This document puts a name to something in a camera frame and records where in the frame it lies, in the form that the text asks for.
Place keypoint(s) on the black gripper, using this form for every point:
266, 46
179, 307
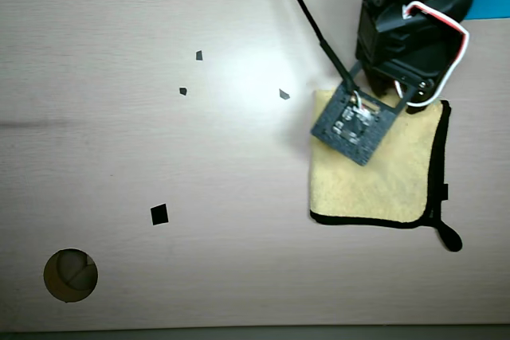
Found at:
423, 89

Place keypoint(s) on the yellow towel with black trim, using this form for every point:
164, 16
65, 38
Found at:
370, 188

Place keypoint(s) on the small black tape piece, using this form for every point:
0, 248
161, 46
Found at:
199, 55
183, 91
284, 94

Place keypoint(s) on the rectangular black tape piece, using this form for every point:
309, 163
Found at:
445, 192

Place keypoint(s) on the large square black tape piece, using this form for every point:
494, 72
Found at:
159, 214

